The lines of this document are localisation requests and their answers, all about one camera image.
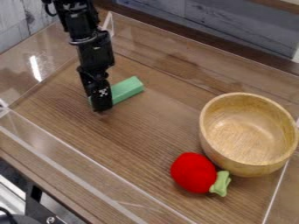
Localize green rectangular block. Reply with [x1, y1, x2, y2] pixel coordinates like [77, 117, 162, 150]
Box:
[109, 76, 144, 106]

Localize light wooden bowl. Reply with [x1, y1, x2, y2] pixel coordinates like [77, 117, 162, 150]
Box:
[198, 92, 299, 178]

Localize black cable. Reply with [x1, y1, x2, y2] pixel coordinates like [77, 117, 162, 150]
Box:
[0, 206, 18, 224]

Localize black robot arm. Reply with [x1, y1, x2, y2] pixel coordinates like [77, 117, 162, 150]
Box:
[41, 0, 114, 112]

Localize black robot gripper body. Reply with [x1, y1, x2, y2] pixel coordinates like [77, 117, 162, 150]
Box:
[73, 30, 114, 84]

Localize clear acrylic corner bracket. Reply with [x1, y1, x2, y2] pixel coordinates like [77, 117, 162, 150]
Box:
[100, 11, 114, 37]

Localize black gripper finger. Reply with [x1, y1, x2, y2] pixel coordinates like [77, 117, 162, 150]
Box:
[78, 72, 89, 97]
[88, 80, 113, 112]

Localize black table clamp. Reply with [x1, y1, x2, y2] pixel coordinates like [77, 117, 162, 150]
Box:
[24, 185, 66, 224]

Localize clear acrylic tray wall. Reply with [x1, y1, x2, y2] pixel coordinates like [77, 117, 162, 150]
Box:
[0, 100, 196, 224]

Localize red plush tomato toy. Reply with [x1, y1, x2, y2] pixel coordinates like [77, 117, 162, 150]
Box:
[170, 152, 231, 197]

